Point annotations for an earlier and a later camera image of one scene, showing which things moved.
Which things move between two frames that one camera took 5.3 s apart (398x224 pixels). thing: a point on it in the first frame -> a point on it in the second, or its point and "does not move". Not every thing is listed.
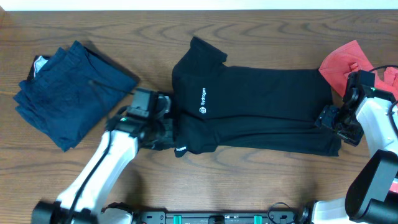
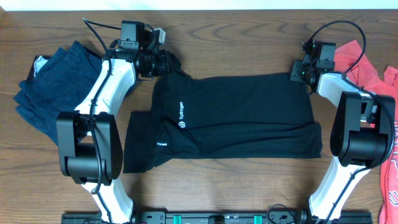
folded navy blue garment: (66, 95) does not move
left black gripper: (166, 128) -> (165, 62)
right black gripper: (353, 137) -> (296, 65)
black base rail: (272, 218) does not move
